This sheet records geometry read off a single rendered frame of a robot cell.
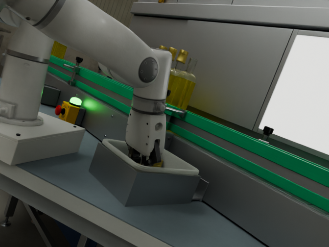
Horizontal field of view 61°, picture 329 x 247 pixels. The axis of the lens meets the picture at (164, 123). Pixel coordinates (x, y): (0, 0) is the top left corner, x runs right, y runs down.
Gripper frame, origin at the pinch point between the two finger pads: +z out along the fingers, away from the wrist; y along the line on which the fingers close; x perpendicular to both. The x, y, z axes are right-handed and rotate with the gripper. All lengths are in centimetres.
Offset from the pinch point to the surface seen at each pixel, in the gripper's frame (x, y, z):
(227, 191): -20.0, -12.7, 4.4
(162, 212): -0.1, -10.5, 5.7
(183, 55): -32.9, 26.0, -26.1
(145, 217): 6.1, -11.9, 4.1
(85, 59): -157, 376, 20
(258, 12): -52, 13, -45
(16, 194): 23.9, 13.6, 8.5
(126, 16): -201, 341, -53
